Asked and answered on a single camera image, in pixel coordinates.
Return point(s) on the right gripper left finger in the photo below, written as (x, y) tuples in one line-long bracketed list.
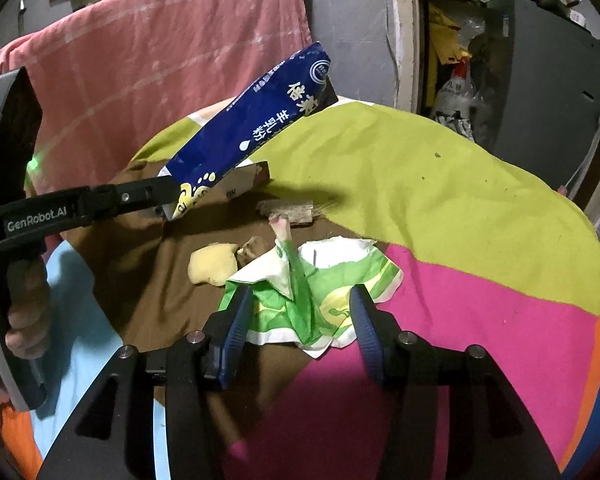
[(110, 433)]

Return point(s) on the blue milk powder bag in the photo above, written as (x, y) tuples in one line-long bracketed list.
[(295, 88)]

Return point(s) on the person's left hand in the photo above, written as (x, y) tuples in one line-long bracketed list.
[(29, 315)]

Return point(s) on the brown wood scrap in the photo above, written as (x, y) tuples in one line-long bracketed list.
[(297, 213)]

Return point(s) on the yellow sponge piece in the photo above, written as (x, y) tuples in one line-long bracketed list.
[(213, 264)]

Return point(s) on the dark grey cabinet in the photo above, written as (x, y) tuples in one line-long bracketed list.
[(541, 90)]

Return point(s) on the green white plastic wrapper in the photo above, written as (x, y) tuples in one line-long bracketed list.
[(301, 292)]

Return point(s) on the pink checked cloth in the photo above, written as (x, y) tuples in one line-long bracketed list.
[(112, 75)]

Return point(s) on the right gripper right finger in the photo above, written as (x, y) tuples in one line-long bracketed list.
[(455, 413)]

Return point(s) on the colourful patchwork tablecloth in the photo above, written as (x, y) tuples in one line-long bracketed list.
[(490, 255)]

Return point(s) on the yellow plastic bag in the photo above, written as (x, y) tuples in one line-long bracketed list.
[(444, 48)]

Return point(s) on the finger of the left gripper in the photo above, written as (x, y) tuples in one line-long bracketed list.
[(112, 200)]

